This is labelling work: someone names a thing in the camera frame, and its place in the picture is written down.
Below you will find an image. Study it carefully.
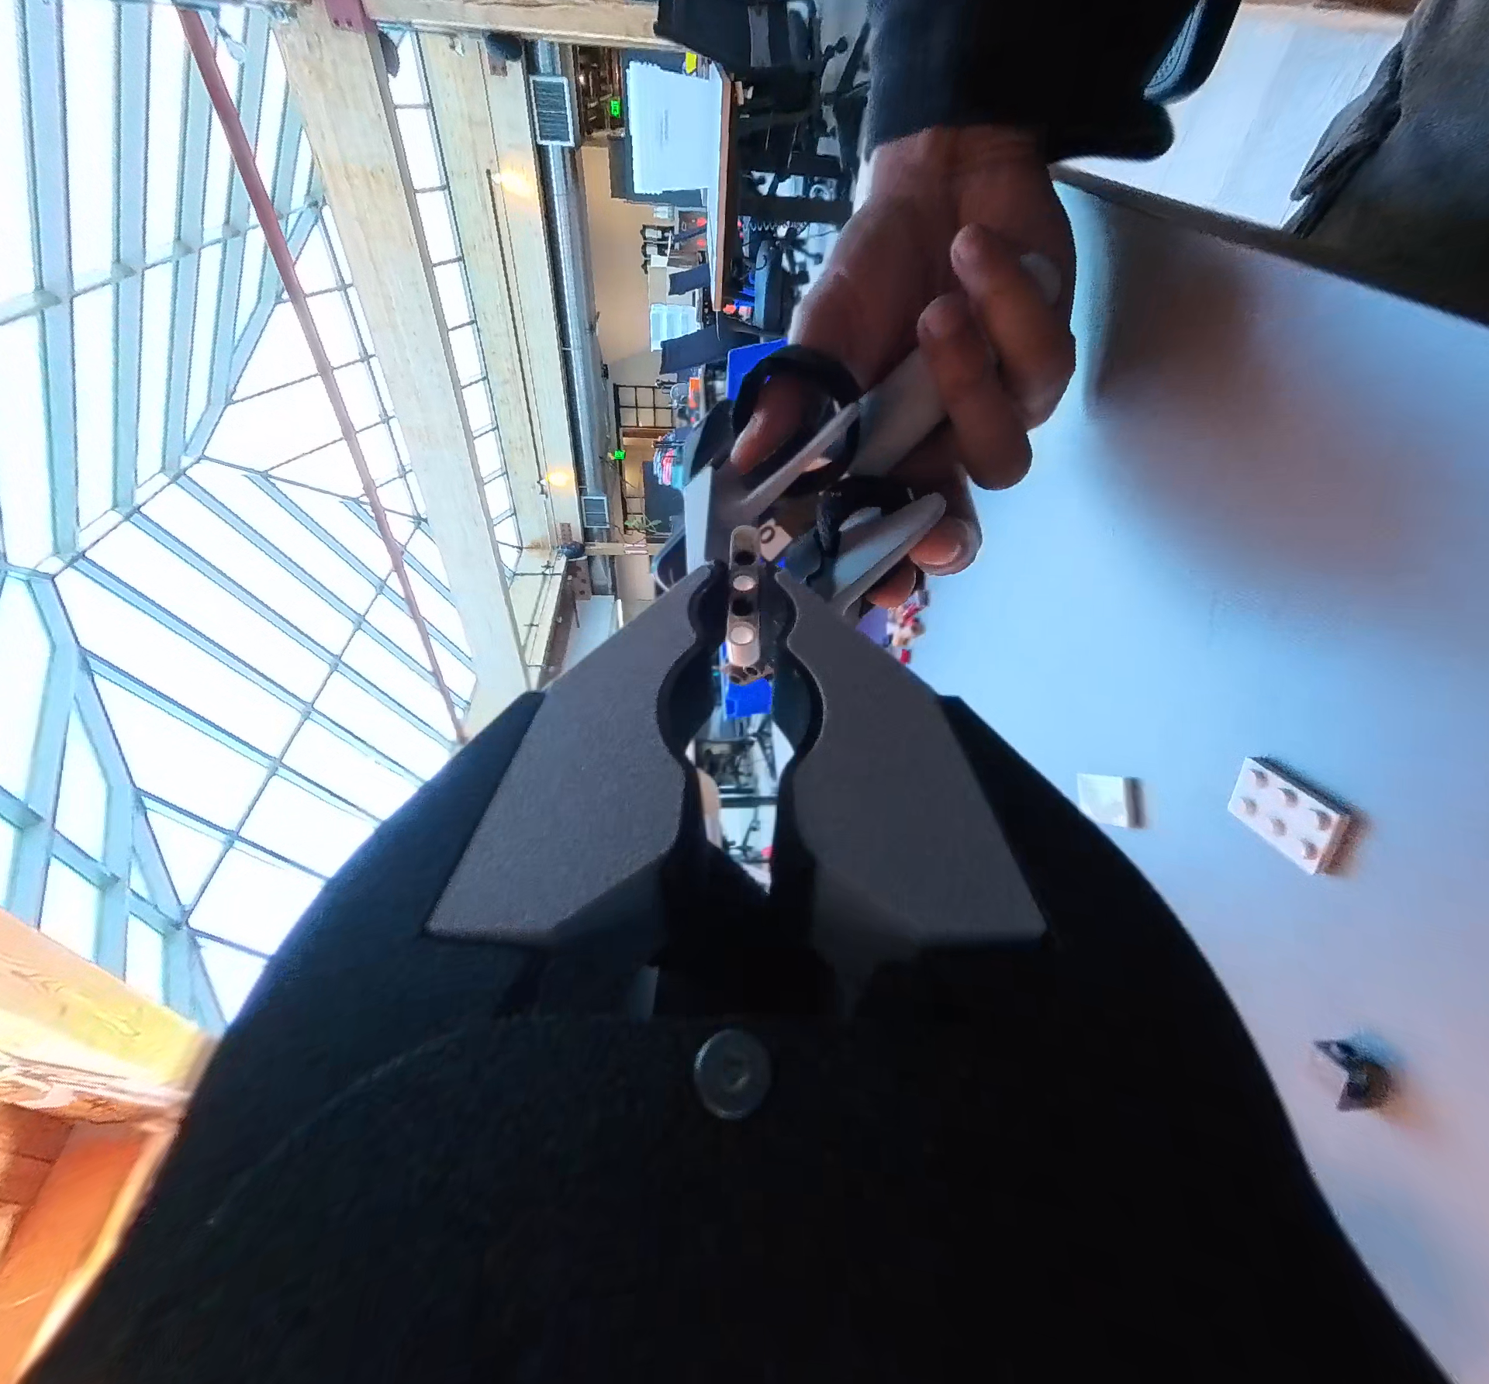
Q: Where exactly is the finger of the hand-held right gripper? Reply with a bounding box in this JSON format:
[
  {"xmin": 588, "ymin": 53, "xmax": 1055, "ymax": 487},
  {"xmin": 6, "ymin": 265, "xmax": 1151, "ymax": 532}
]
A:
[{"xmin": 680, "ymin": 398, "xmax": 760, "ymax": 570}]

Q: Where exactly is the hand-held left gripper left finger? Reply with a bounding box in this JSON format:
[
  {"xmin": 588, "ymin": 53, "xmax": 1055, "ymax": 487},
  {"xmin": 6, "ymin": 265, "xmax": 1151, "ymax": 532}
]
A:
[{"xmin": 425, "ymin": 564, "xmax": 722, "ymax": 1015}]

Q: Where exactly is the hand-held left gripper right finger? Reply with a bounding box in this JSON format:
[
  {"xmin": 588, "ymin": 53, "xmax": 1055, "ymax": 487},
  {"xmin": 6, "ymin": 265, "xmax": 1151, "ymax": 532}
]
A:
[{"xmin": 771, "ymin": 568, "xmax": 1046, "ymax": 1015}]

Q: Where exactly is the white lego beam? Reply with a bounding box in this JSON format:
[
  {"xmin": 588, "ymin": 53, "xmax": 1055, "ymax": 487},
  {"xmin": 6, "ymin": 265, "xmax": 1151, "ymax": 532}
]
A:
[{"xmin": 723, "ymin": 522, "xmax": 773, "ymax": 677}]

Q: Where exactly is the person's right forearm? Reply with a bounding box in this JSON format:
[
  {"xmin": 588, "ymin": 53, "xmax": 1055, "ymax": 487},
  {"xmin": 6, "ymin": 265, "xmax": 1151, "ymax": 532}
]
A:
[{"xmin": 865, "ymin": 0, "xmax": 1286, "ymax": 163}]

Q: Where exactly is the white lego tile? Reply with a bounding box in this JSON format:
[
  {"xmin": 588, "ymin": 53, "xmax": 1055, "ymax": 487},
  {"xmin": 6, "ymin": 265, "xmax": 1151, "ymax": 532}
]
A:
[{"xmin": 1074, "ymin": 771, "xmax": 1144, "ymax": 830}]

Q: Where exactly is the white studded lego plate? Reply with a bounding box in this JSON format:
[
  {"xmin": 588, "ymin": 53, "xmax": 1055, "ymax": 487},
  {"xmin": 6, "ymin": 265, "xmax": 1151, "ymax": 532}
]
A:
[{"xmin": 1224, "ymin": 753, "xmax": 1358, "ymax": 876}]

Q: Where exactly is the person's right hand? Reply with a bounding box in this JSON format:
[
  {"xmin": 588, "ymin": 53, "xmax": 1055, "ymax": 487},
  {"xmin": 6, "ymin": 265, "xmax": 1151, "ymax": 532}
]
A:
[{"xmin": 730, "ymin": 120, "xmax": 1079, "ymax": 608}]

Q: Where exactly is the white board screen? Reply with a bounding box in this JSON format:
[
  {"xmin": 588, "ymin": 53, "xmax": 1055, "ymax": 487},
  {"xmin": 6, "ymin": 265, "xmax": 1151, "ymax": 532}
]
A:
[{"xmin": 621, "ymin": 57, "xmax": 731, "ymax": 200}]

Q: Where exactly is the wooden column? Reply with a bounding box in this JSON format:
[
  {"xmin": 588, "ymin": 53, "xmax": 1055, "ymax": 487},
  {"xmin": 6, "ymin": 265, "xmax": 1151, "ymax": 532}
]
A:
[{"xmin": 272, "ymin": 0, "xmax": 572, "ymax": 710}]

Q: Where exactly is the black office chair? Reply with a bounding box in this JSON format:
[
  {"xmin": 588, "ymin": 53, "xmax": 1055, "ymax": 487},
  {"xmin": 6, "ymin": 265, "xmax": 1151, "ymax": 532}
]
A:
[{"xmin": 653, "ymin": 0, "xmax": 821, "ymax": 111}]

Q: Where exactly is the red pipe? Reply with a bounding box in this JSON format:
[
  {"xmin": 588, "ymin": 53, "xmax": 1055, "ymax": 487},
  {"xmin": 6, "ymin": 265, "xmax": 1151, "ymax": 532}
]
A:
[{"xmin": 173, "ymin": 4, "xmax": 472, "ymax": 739}]

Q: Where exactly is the large grid window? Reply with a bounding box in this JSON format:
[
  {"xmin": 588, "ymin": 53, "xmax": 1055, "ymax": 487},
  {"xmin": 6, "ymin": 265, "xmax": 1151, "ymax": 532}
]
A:
[{"xmin": 0, "ymin": 0, "xmax": 478, "ymax": 1029}]

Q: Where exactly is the dark grey garment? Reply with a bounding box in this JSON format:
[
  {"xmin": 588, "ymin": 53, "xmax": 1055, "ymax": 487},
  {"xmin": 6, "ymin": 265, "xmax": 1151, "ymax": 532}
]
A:
[{"xmin": 1285, "ymin": 0, "xmax": 1489, "ymax": 329}]

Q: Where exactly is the silver air duct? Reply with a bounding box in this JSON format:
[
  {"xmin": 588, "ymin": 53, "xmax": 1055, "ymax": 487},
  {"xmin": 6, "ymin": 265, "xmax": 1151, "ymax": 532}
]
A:
[{"xmin": 529, "ymin": 144, "xmax": 623, "ymax": 594}]

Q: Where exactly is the dark grey lego bracket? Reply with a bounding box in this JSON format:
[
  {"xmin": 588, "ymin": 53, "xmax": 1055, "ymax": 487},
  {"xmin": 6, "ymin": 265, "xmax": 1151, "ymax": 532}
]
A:
[{"xmin": 1312, "ymin": 1034, "xmax": 1393, "ymax": 1112}]

